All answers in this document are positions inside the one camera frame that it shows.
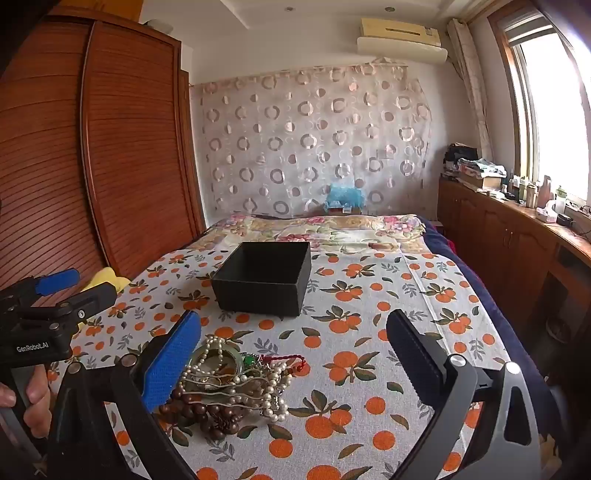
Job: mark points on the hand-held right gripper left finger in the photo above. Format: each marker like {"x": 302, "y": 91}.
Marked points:
{"x": 171, "y": 364}

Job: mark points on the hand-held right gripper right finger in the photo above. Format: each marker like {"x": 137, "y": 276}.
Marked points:
{"x": 411, "y": 350}

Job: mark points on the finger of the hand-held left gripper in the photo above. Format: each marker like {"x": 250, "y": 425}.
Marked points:
{"x": 55, "y": 279}
{"x": 92, "y": 299}

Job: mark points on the pale green jade bangle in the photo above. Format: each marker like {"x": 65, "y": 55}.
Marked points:
{"x": 238, "y": 360}

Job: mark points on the black cardboard box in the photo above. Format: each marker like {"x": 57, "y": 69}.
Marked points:
{"x": 258, "y": 295}

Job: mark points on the person's left hand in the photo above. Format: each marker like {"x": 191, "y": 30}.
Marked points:
{"x": 37, "y": 415}

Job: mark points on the yellow cloth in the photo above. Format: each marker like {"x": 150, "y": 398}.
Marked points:
{"x": 108, "y": 277}

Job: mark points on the orange fruit print bedsheet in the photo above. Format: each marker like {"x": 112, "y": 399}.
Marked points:
{"x": 351, "y": 332}

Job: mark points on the navy blue blanket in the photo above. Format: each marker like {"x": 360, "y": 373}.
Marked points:
{"x": 461, "y": 258}

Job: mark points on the wooden slatted wardrobe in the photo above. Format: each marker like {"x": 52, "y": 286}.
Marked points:
{"x": 115, "y": 161}

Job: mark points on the floral blanket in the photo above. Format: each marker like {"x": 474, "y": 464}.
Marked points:
{"x": 323, "y": 230}

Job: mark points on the wooden side cabinet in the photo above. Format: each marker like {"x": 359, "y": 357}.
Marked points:
{"x": 498, "y": 230}

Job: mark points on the blue plastic bag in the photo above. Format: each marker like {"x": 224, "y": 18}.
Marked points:
{"x": 344, "y": 194}

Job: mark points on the stack of books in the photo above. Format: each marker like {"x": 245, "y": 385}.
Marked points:
{"x": 475, "y": 168}

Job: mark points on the white tissue box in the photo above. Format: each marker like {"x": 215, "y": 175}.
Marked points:
{"x": 547, "y": 213}

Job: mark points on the row of small bottles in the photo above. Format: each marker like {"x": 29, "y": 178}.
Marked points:
{"x": 531, "y": 191}

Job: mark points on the small black device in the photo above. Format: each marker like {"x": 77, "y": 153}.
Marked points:
{"x": 564, "y": 219}

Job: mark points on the circle pattern sheer curtain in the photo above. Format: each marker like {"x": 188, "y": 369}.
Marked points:
{"x": 300, "y": 138}

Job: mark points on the white window curtain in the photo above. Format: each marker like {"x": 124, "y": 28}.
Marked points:
{"x": 471, "y": 92}

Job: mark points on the wooden frame window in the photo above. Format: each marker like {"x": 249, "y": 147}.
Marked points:
{"x": 549, "y": 115}

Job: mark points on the white wall air conditioner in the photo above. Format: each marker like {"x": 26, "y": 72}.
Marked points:
{"x": 401, "y": 46}

